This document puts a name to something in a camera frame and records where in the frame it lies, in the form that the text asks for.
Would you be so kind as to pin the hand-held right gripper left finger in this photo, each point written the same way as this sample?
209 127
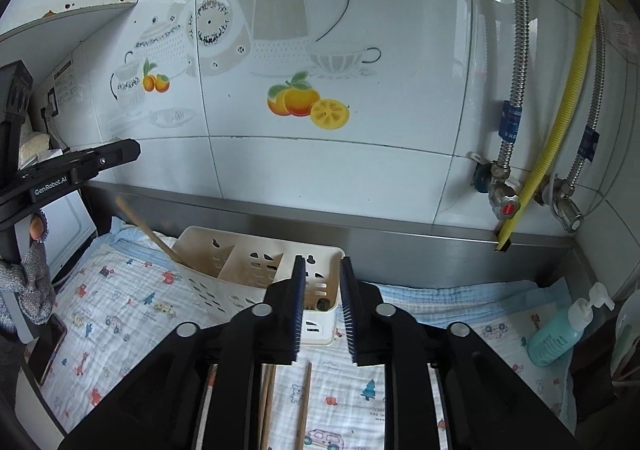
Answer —
299 315

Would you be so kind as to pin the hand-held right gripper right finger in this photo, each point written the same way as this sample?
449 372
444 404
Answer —
347 315

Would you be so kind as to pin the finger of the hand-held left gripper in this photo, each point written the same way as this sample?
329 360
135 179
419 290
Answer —
110 155

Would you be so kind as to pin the white plastic utensil caddy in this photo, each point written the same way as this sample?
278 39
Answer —
197 240

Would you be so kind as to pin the person's left hand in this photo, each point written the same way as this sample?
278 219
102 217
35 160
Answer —
32 285

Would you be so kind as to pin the cream cloth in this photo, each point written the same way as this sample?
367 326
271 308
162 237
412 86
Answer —
40 145

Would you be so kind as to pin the wooden chopstick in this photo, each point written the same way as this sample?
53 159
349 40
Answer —
145 230
302 405

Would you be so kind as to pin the white appliance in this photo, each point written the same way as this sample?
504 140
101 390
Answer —
70 230

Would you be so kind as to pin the stainless steel counter rim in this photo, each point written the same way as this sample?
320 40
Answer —
300 220

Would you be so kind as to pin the light blue folded cloth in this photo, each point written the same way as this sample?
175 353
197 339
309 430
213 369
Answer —
475 300

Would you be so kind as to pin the printed cartoon blanket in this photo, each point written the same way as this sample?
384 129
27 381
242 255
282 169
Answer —
125 295

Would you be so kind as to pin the dark smartphone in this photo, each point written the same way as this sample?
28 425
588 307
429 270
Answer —
47 345

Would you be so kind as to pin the white soap pump bottle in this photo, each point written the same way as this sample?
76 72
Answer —
555 335

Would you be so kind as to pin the plain steel valve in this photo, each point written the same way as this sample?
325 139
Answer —
562 207

